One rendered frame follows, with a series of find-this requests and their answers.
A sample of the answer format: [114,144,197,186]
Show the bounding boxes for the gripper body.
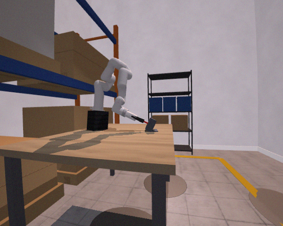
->
[124,110,137,121]

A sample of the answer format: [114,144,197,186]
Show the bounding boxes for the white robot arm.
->
[90,58,132,117]

